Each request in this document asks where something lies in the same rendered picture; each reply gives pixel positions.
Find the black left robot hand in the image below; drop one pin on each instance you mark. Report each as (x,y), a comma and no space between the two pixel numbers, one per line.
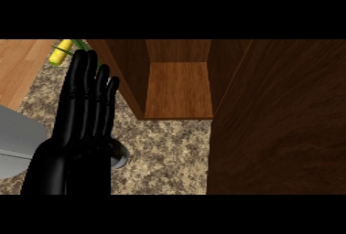
(75,146)

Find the brown wooden cabinet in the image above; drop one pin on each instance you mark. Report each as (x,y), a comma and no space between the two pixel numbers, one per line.
(177,91)

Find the dark brown wooden cabinet door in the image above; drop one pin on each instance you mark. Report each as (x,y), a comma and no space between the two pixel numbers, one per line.
(279,122)

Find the yellow corn cob green husk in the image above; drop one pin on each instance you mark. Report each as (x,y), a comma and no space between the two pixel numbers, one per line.
(61,53)

